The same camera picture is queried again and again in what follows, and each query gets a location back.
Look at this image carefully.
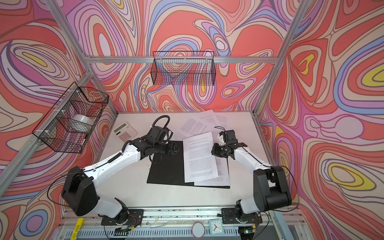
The pink desk calculator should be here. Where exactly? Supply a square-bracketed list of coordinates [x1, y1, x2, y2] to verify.
[113, 122, 138, 143]

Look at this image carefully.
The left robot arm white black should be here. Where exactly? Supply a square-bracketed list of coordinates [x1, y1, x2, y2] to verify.
[61, 126, 179, 225]

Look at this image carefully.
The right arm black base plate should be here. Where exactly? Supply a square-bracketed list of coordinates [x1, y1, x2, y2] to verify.
[218, 208, 263, 226]

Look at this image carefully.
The white tape roll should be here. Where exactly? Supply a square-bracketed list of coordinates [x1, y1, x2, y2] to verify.
[72, 114, 94, 126]

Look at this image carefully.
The round pink white disc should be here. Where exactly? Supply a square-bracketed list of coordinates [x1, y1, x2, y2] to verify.
[192, 222, 205, 239]

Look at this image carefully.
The printed paper sheet stack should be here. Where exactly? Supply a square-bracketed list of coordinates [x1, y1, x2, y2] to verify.
[171, 110, 228, 141]

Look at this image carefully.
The black wire basket wall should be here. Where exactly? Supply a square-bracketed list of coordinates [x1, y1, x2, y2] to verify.
[32, 83, 109, 154]
[151, 50, 216, 86]

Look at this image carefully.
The black wire basket back wall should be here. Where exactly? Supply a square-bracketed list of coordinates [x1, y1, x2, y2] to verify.
[151, 50, 216, 86]

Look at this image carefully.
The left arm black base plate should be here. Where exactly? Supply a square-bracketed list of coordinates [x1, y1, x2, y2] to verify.
[101, 209, 144, 227]

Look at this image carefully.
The yellow marker pen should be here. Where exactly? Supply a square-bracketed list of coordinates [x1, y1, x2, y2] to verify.
[70, 218, 85, 240]

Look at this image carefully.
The small teal alarm clock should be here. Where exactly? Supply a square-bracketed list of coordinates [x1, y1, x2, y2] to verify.
[209, 219, 224, 236]

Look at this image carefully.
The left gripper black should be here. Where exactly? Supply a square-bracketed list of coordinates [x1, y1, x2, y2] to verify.
[153, 141, 181, 157]

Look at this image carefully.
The red folder black inside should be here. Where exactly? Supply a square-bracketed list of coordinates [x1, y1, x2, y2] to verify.
[146, 140, 231, 189]

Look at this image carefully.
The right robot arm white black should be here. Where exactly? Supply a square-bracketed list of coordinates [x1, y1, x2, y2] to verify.
[212, 130, 292, 223]

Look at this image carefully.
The light blue bar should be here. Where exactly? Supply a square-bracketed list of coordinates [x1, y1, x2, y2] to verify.
[269, 211, 295, 240]

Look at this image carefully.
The black wire basket left wall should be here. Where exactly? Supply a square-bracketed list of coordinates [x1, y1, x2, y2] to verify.
[32, 83, 109, 154]

